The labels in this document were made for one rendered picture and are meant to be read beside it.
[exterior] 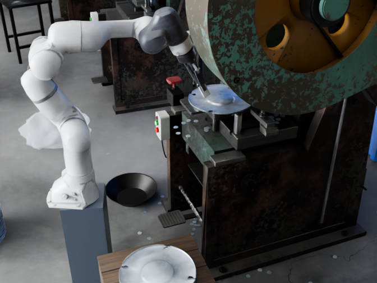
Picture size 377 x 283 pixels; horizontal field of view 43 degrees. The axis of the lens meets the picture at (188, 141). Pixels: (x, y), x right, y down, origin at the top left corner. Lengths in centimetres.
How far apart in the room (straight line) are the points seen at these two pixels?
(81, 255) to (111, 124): 154
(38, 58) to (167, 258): 89
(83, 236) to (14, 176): 110
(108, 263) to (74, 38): 87
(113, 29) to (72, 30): 19
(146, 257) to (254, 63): 86
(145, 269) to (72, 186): 47
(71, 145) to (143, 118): 182
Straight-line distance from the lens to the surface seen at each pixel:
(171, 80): 240
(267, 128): 206
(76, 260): 229
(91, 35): 175
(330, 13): 161
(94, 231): 216
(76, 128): 187
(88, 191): 208
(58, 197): 210
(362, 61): 186
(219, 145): 209
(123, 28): 188
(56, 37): 175
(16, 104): 406
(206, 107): 209
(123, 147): 330
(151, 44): 179
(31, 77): 182
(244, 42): 155
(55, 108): 186
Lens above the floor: 175
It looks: 31 degrees down
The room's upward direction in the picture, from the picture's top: straight up
